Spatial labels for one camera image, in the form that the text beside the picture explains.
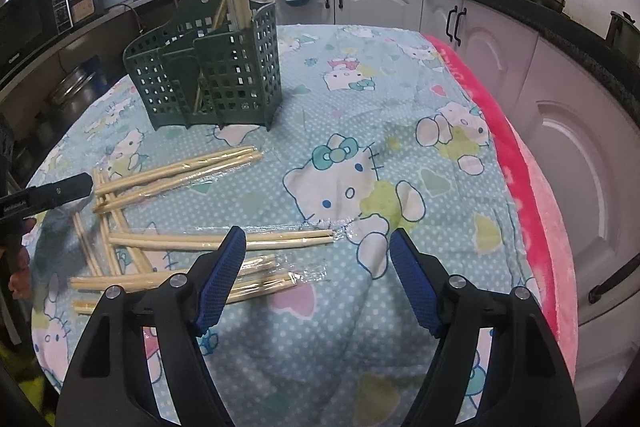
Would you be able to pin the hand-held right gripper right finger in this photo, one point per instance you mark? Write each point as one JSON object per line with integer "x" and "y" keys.
{"x": 415, "y": 287}

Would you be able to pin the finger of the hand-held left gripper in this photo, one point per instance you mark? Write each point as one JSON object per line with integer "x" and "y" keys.
{"x": 60, "y": 193}

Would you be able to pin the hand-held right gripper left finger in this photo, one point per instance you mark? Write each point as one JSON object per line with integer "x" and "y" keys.
{"x": 220, "y": 282}

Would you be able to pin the pile of chopsticks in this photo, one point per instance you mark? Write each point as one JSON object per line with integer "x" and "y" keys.
{"x": 175, "y": 179}

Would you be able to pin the green plastic utensil holder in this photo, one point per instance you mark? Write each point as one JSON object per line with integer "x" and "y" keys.
{"x": 240, "y": 72}

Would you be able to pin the person's left hand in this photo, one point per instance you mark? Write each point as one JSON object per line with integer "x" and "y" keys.
{"x": 21, "y": 274}

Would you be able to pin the stacked steel basins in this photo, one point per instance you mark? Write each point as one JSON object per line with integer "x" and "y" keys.
{"x": 72, "y": 87}

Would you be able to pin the pink fleece blanket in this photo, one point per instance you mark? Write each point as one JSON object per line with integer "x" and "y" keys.
{"x": 525, "y": 207}

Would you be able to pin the grey open shelf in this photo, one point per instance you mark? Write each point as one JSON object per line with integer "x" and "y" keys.
{"x": 90, "y": 42}

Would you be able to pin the black microwave oven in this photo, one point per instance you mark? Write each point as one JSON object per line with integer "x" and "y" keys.
{"x": 30, "y": 22}

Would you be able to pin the cartoon cat printed tablecloth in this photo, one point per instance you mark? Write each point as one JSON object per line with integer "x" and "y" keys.
{"x": 325, "y": 132}

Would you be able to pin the yellow green cloth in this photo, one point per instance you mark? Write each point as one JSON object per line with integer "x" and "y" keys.
{"x": 30, "y": 399}

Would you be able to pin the steel canister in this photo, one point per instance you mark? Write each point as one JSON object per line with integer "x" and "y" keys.
{"x": 625, "y": 34}

